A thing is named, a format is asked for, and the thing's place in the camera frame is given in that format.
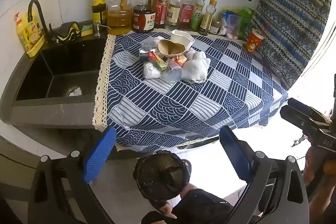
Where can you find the white tissue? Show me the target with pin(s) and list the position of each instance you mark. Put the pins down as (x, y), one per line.
(158, 39)
(75, 92)

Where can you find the white blue plastic bag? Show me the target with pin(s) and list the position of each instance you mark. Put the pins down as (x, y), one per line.
(231, 23)

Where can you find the brown paper bowl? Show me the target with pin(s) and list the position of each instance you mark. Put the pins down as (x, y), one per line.
(168, 47)

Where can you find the black trash bin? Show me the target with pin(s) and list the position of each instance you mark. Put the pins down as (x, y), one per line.
(162, 176)

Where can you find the red paper cup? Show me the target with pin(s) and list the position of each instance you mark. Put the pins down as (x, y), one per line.
(252, 43)

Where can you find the small green label bottle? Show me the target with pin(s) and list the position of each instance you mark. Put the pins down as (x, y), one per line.
(197, 16)

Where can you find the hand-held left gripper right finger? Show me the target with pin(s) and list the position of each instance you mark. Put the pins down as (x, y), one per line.
(232, 153)

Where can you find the small white tissue wad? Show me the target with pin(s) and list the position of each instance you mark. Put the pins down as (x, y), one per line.
(151, 70)

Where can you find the black kitchen sink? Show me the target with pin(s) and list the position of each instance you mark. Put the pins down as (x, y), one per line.
(65, 64)

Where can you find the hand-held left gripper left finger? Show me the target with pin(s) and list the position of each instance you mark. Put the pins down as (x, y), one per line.
(99, 155)

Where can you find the metal soap pump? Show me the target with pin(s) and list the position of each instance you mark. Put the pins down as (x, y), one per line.
(97, 29)

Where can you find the green yellow sponge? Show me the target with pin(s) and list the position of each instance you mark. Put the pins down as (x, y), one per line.
(87, 29)

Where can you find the blue patterned tablecloth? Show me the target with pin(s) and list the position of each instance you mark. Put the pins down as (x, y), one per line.
(162, 108)

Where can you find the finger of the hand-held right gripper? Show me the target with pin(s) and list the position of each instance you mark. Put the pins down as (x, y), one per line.
(299, 106)
(291, 113)

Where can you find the blue patterned curtain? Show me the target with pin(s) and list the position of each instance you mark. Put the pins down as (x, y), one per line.
(288, 16)

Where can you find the small clear oil bottle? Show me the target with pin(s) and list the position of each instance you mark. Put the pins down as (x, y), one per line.
(206, 20)

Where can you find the gold cap red label bottle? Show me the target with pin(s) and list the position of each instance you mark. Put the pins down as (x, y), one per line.
(187, 10)

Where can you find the green label sauce bottle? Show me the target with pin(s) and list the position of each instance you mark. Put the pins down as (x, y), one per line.
(99, 1)

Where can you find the crushed white paper cup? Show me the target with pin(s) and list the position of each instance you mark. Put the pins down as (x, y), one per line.
(183, 37)

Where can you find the yellow cap clear bottle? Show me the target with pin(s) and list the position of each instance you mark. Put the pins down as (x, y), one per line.
(173, 11)

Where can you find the clear cooking oil jug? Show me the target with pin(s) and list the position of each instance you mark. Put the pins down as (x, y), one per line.
(119, 19)

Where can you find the black cap red label bottle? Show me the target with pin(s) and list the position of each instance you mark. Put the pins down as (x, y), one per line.
(161, 7)

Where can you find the black faucet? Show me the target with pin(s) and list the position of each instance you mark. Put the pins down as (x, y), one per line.
(39, 10)

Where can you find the person's right forearm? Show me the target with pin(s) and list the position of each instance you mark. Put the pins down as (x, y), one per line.
(323, 203)

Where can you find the person's dark shorts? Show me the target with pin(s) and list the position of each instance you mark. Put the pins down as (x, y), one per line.
(199, 208)

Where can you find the white tissue in drain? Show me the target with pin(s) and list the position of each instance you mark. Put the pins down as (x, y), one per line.
(75, 92)

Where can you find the person's right hand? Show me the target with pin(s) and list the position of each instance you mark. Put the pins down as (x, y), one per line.
(313, 166)

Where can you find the large white tissue wad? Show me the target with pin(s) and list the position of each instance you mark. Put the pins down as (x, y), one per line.
(195, 67)

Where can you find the small glass jar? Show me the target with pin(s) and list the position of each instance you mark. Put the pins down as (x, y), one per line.
(214, 27)

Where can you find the red snack wrapper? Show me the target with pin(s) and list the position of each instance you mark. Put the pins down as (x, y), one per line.
(157, 58)

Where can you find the yellow black cloth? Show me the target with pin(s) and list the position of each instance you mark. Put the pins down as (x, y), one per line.
(65, 31)

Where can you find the orange candy wrapper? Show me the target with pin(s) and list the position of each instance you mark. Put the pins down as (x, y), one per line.
(181, 59)

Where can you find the yellow dish soap bottle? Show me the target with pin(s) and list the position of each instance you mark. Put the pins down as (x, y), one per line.
(29, 35)

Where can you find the dark foil wrapper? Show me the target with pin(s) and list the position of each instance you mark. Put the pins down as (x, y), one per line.
(143, 52)

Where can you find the dark soy sauce jug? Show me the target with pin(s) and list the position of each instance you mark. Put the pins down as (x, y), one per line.
(143, 19)

